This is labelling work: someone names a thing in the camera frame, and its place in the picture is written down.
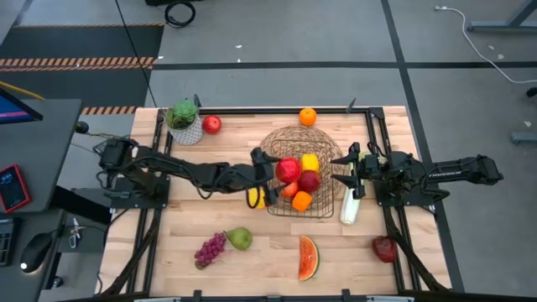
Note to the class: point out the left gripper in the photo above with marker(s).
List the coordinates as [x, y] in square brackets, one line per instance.
[251, 178]

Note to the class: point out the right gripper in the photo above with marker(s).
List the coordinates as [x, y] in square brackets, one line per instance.
[371, 170]

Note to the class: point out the red apple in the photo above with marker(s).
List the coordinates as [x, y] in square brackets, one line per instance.
[211, 124]
[288, 170]

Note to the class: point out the red orange peach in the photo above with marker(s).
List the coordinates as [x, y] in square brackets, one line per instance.
[290, 191]

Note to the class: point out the orange bell pepper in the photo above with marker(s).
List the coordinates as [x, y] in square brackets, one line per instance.
[302, 201]

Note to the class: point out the green pear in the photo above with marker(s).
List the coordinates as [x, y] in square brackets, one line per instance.
[240, 239]

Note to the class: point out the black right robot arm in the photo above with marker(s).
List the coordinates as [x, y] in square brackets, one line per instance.
[461, 172]

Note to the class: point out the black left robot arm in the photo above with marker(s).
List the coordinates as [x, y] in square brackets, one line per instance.
[176, 165]

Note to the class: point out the pale green celery stalk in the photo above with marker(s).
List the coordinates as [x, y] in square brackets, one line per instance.
[349, 209]

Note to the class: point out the round woven placemat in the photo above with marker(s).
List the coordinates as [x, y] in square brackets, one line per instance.
[306, 132]

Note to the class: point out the round orange fruit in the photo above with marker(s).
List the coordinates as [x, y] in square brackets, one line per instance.
[307, 117]

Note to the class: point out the dark red bell pepper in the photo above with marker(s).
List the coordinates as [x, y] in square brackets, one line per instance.
[384, 248]

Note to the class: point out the watermelon slice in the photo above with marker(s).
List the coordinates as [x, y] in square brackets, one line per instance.
[307, 258]

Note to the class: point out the purple grape bunch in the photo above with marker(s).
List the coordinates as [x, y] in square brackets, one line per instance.
[209, 251]

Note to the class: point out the succulent in white patterned pot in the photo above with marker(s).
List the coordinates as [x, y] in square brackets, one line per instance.
[182, 115]

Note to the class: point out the silver metal bar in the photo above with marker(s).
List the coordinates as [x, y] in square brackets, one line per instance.
[157, 299]
[390, 299]

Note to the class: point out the grey metal foot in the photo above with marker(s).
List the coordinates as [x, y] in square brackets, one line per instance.
[524, 138]

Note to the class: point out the black caster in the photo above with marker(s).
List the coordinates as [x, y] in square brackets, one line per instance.
[58, 282]
[533, 91]

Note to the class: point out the grey desk leg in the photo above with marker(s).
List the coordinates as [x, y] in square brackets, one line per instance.
[495, 28]

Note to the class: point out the silver carabiner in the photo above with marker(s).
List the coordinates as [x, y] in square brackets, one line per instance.
[74, 241]

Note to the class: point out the black hazard-striped floor mat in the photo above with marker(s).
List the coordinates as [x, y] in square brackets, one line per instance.
[84, 42]

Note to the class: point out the black computer mouse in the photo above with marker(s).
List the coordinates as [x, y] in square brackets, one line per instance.
[35, 251]

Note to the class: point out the red tablet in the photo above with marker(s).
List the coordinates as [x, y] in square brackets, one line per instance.
[12, 189]

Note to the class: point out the computer monitor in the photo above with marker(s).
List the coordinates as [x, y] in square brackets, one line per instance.
[12, 111]

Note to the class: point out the black keyboard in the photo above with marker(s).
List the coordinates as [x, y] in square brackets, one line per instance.
[6, 243]

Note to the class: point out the black aluminium rig frame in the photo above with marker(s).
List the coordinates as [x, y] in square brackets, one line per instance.
[235, 111]

